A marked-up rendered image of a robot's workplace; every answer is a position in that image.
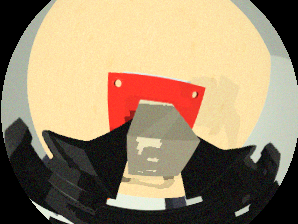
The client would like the red board with grey square handle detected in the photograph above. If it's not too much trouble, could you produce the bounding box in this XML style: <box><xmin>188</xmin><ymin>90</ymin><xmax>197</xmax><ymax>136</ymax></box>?
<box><xmin>108</xmin><ymin>72</ymin><xmax>206</xmax><ymax>177</ymax></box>

